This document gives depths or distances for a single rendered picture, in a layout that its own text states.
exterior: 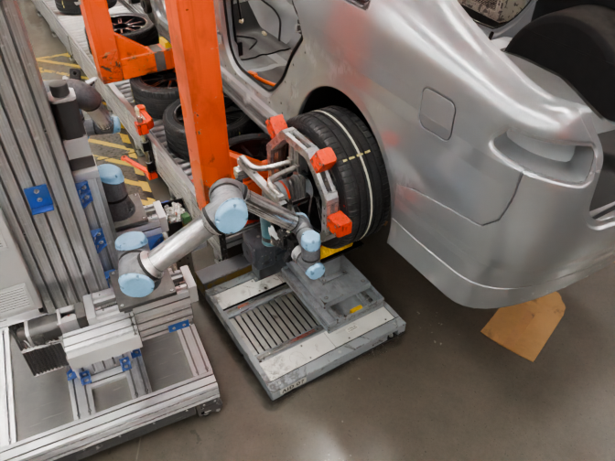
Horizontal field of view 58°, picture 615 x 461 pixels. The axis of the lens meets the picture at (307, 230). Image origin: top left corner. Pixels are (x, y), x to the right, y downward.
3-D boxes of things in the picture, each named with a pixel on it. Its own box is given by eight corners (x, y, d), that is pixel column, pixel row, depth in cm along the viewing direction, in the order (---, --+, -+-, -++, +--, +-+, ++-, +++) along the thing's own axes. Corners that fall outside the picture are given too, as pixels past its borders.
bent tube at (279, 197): (317, 187, 242) (318, 167, 235) (278, 202, 234) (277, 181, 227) (296, 168, 253) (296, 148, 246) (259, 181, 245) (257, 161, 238)
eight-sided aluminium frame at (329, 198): (336, 262, 264) (340, 166, 229) (325, 266, 262) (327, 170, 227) (279, 202, 300) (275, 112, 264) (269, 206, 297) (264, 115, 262)
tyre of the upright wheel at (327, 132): (302, 149, 311) (358, 251, 296) (265, 161, 302) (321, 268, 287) (340, 75, 253) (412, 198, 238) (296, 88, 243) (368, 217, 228)
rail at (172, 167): (234, 249, 332) (231, 220, 318) (220, 254, 328) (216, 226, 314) (111, 90, 492) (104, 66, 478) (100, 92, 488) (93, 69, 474)
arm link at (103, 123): (93, 71, 213) (120, 115, 261) (63, 73, 211) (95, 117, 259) (96, 101, 211) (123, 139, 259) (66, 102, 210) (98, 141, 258)
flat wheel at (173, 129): (148, 145, 402) (142, 116, 387) (210, 110, 443) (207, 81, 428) (216, 176, 373) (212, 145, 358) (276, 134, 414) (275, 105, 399)
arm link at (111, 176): (126, 200, 245) (120, 175, 236) (95, 204, 243) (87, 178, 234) (128, 185, 254) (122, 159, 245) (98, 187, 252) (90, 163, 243)
